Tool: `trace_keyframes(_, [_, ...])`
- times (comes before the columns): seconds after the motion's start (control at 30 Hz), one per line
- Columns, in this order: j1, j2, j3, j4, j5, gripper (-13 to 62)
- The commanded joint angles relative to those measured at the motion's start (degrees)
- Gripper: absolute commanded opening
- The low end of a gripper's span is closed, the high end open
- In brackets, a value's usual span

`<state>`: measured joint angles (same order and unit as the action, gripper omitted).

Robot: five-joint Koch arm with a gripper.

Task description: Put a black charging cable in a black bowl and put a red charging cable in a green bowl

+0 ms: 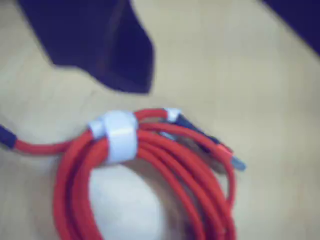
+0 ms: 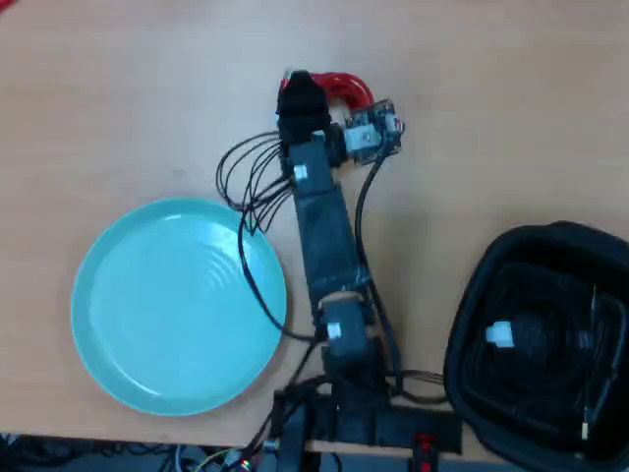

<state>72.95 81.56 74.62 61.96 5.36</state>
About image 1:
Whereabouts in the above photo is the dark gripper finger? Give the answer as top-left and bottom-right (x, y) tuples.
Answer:
(261, 0), (320, 58)
(17, 0), (156, 96)

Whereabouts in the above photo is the red braided charging cable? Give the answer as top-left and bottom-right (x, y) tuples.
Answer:
(0, 107), (248, 240)

